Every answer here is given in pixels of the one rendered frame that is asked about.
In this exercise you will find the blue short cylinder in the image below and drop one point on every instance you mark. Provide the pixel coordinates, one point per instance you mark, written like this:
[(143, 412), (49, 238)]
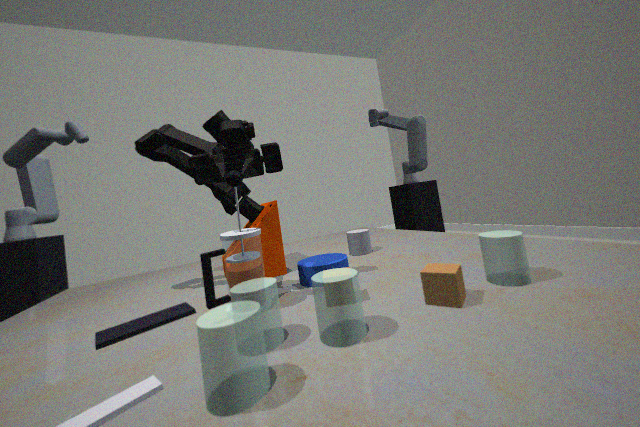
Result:
[(310, 266)]

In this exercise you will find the glass coffee press with black handle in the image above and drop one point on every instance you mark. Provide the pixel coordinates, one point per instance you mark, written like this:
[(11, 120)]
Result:
[(242, 251)]

